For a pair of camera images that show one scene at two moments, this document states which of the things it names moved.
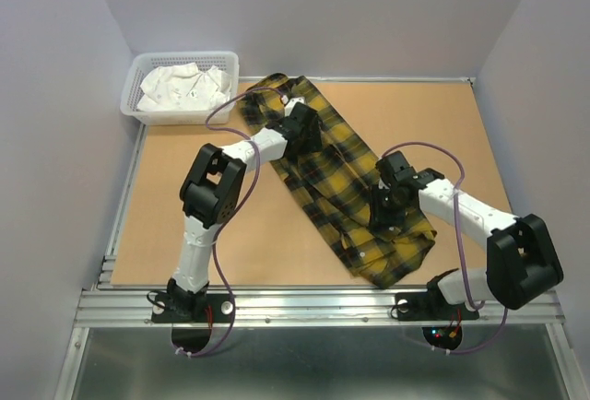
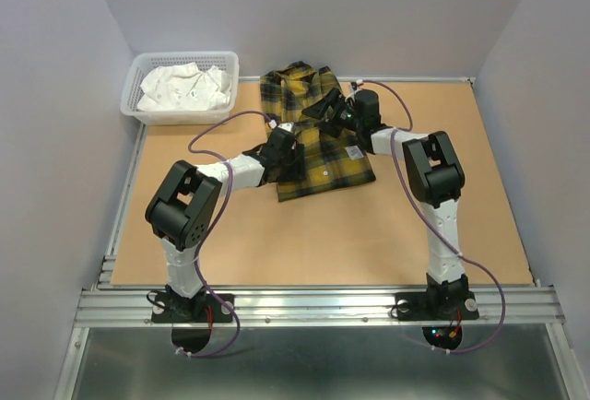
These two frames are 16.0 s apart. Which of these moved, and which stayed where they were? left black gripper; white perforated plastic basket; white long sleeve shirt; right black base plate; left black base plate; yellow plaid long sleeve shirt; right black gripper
Moved: yellow plaid long sleeve shirt; right black gripper; left black gripper
Stayed: right black base plate; left black base plate; white long sleeve shirt; white perforated plastic basket
